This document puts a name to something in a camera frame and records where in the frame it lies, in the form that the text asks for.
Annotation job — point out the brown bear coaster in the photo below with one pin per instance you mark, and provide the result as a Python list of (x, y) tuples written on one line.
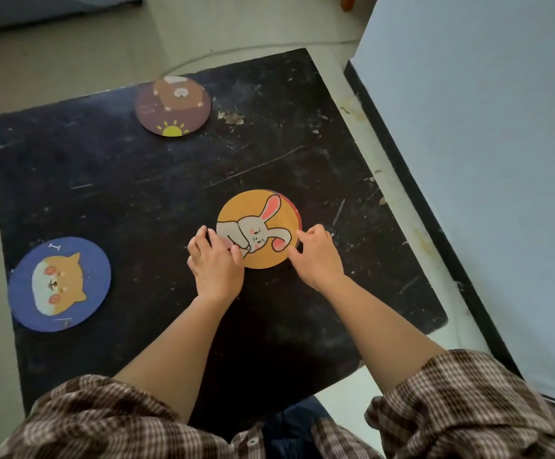
[(172, 109)]

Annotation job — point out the maroon lion coaster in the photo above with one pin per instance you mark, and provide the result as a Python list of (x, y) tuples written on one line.
[(293, 205)]

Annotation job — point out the grey sofa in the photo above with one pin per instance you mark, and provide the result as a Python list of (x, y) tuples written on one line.
[(43, 9)]

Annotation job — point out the blue dog coaster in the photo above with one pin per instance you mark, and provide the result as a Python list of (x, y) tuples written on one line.
[(57, 282)]

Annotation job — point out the blue jeans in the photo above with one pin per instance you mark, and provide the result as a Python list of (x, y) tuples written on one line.
[(296, 420)]

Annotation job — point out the brown wooden chair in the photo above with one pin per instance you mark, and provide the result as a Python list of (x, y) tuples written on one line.
[(348, 0)]

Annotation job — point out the brown plaid shirt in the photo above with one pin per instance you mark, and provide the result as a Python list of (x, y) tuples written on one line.
[(449, 401)]

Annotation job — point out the person's right hand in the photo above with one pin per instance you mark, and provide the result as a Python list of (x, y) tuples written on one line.
[(318, 262)]

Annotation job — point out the person's right forearm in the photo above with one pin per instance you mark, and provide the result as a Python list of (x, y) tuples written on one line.
[(382, 334)]

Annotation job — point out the orange rabbit coaster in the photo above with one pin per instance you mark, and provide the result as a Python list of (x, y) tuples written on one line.
[(253, 210)]

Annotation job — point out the person's left hand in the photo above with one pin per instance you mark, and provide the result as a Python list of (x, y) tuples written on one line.
[(215, 272)]

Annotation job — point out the black table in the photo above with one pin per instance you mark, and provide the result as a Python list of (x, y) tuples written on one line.
[(139, 186)]

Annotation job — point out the person's left forearm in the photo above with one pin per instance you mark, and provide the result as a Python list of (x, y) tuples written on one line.
[(182, 358)]

